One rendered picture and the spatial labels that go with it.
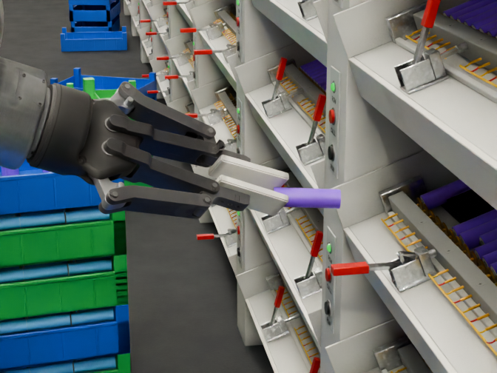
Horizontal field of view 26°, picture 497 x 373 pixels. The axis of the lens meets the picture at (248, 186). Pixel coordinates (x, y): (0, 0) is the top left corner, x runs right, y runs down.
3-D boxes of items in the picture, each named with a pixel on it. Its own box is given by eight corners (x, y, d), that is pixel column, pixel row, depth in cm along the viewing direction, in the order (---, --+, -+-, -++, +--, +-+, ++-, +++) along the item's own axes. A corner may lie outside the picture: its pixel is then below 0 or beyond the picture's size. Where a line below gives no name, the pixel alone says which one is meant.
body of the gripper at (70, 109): (42, 140, 87) (149, 170, 91) (55, 59, 92) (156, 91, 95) (16, 184, 93) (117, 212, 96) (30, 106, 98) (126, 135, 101)
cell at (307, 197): (341, 189, 101) (271, 186, 100) (340, 208, 101) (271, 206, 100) (339, 189, 103) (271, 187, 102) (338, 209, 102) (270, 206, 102)
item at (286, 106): (335, 234, 132) (298, 133, 127) (253, 117, 189) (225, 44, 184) (487, 171, 132) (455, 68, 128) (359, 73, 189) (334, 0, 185)
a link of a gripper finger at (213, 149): (94, 149, 96) (94, 135, 97) (208, 172, 101) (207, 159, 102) (109, 126, 93) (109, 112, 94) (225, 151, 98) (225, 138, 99)
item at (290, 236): (331, 376, 137) (296, 285, 133) (253, 220, 195) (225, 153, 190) (477, 315, 138) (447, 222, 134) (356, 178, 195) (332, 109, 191)
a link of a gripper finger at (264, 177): (207, 176, 100) (208, 169, 100) (274, 195, 103) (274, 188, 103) (221, 160, 98) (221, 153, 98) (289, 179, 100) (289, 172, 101)
